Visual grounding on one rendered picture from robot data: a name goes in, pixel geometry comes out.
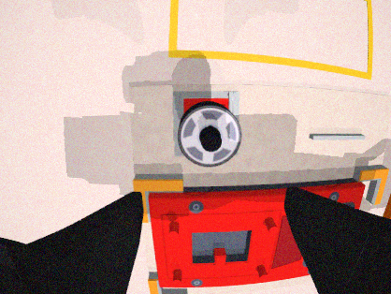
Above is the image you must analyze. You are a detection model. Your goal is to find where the yellow rectangular outline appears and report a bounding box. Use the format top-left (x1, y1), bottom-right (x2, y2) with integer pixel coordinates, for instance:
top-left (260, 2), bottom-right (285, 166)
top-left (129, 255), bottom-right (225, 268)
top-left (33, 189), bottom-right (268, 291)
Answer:
top-left (169, 0), bottom-right (373, 80)

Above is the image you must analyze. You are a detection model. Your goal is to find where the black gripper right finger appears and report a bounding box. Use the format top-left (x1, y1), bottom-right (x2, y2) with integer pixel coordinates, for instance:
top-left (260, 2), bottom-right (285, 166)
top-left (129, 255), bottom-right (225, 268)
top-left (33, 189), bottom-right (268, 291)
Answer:
top-left (284, 187), bottom-right (391, 294)

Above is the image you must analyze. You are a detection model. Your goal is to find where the black wheel with grey rim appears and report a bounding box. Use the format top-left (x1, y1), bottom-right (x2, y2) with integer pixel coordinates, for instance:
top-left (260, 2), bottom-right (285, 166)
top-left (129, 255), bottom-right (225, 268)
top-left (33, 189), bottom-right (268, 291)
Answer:
top-left (177, 102), bottom-right (241, 167)

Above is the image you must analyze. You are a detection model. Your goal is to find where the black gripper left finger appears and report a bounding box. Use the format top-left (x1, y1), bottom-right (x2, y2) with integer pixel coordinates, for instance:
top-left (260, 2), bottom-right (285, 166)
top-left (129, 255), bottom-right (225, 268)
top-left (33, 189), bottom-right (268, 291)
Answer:
top-left (0, 192), bottom-right (144, 294)

